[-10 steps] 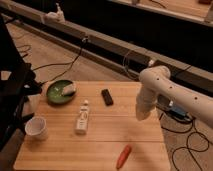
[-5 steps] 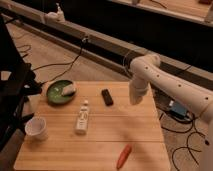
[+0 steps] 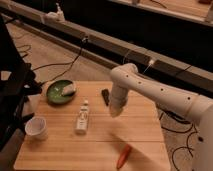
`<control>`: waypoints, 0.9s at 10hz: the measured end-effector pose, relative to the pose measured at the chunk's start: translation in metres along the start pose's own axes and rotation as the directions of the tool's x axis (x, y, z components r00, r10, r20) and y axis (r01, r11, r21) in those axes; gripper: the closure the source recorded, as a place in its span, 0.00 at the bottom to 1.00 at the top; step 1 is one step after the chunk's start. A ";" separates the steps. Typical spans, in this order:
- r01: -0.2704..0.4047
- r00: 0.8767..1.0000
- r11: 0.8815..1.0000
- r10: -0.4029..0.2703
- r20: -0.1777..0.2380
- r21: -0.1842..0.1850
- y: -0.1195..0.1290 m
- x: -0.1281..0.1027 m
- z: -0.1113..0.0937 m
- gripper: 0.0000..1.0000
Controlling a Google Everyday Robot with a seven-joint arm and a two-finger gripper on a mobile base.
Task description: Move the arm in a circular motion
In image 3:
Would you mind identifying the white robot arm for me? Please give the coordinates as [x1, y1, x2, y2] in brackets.
[109, 63, 213, 171]

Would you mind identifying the black rectangular remote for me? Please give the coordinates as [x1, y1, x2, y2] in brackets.
[101, 89, 109, 106]

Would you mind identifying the white cloth on plate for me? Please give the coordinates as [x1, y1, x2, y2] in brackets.
[62, 84, 76, 96]

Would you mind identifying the white plastic bottle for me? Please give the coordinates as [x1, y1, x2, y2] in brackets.
[75, 100, 89, 135]

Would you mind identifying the green plate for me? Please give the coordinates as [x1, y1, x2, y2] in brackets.
[46, 80, 76, 105]

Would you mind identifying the orange carrot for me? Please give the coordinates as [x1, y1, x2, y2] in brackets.
[116, 145, 132, 169]

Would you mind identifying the white paper cup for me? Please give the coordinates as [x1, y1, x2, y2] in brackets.
[25, 117, 48, 140]

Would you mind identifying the black chair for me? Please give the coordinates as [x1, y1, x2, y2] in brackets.
[0, 14, 42, 152]

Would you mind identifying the long grey rail beam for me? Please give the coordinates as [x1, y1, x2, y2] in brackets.
[0, 0, 213, 92]

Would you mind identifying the black floor cable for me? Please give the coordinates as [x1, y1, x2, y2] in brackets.
[32, 37, 89, 84]

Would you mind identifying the white hanging cable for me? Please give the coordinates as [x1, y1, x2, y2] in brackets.
[122, 49, 156, 76]

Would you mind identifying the black cables right floor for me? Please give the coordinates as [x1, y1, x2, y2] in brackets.
[159, 108, 201, 171]

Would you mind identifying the white object on rail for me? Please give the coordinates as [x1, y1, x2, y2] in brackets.
[46, 4, 65, 22]

